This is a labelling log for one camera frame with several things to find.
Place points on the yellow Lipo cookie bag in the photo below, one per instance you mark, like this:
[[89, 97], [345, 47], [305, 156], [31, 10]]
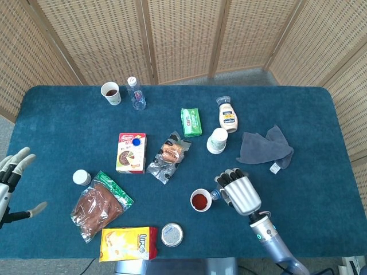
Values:
[[123, 243]]

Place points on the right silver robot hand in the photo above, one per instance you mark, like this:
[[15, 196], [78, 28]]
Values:
[[243, 194]]

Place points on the jar with white lid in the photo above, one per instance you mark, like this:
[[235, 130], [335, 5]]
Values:
[[81, 176]]

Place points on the white yogurt cup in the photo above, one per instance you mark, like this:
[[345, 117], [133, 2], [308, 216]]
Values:
[[218, 140]]

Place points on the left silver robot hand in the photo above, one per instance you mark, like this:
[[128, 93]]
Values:
[[4, 197]]

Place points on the blue plastic bottle cap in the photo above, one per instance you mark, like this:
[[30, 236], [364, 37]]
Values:
[[136, 142]]

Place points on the white paper cup green flower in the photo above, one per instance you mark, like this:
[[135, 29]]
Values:
[[200, 191], [114, 98]]

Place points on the tin can with silver lid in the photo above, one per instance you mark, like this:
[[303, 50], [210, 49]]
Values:
[[172, 235]]

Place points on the beige mayonnaise squeeze bottle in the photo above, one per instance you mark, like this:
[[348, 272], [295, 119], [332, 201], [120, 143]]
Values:
[[228, 117]]

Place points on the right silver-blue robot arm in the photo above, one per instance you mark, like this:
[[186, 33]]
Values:
[[269, 237]]

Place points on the woven wicker folding screen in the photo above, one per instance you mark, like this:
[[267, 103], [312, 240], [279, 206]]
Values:
[[183, 37]]

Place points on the white plastic box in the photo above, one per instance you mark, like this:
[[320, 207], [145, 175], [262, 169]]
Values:
[[351, 265]]

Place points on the brown powder bag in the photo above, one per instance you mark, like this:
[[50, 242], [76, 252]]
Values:
[[97, 209]]

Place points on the clear plastic water bottle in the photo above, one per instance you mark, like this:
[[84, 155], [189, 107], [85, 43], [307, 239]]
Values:
[[137, 96]]

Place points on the grey-blue robot torso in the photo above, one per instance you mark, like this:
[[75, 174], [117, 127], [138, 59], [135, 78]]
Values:
[[186, 267]]

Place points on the bread snack in clear bag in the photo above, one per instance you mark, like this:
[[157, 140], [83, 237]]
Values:
[[169, 154]]

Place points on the blue plush table cover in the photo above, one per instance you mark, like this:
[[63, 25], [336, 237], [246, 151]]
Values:
[[57, 129]]

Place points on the green tissue pack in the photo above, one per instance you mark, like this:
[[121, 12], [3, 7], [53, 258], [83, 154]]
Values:
[[191, 123]]

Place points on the red and white cookie box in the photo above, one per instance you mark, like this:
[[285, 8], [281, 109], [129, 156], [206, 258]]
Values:
[[129, 157]]

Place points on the grey microfibre cloth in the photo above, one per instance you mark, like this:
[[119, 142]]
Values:
[[263, 149]]

